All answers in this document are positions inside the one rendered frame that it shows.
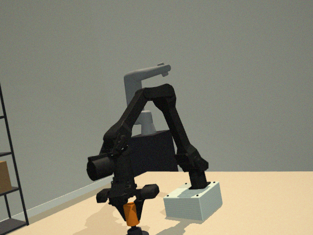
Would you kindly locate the orange knob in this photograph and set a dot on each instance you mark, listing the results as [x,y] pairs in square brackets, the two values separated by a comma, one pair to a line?
[130,214]

